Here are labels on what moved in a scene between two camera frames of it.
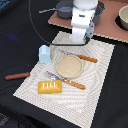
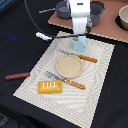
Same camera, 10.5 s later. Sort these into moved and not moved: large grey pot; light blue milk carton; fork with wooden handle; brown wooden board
Moved: light blue milk carton
Not moved: brown wooden board; large grey pot; fork with wooden handle
